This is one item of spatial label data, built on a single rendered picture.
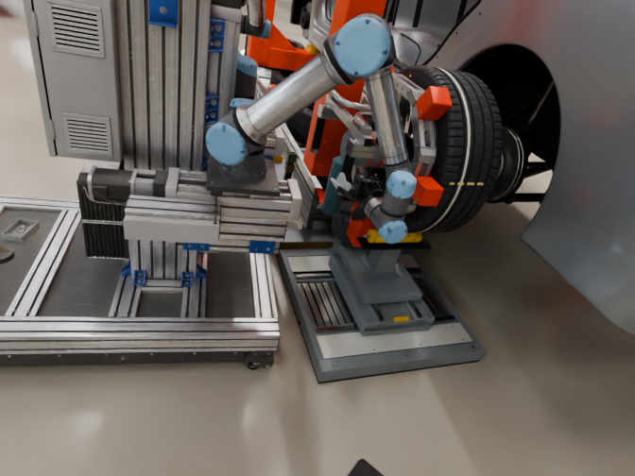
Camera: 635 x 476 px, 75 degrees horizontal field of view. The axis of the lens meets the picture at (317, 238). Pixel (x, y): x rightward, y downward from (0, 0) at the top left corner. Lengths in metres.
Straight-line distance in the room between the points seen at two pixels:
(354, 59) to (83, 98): 0.81
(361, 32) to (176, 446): 1.38
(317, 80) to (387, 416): 1.32
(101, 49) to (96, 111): 0.18
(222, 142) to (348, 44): 0.40
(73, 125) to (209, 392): 1.04
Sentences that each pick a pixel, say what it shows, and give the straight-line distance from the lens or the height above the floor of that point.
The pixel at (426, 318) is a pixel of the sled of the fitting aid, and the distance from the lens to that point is 2.04.
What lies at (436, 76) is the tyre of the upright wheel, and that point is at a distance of 1.63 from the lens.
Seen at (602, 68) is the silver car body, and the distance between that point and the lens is 1.57.
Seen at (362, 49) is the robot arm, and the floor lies 1.29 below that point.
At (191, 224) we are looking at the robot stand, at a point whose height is 0.73.
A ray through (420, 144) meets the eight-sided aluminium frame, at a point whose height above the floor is 0.99.
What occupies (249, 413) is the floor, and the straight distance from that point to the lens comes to 1.71.
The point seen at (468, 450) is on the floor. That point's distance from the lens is 1.91.
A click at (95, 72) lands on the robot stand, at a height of 1.04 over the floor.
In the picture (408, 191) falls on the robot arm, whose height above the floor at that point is 0.98.
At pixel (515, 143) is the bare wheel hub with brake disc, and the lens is 1.89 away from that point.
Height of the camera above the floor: 1.45
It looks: 34 degrees down
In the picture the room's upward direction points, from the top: 14 degrees clockwise
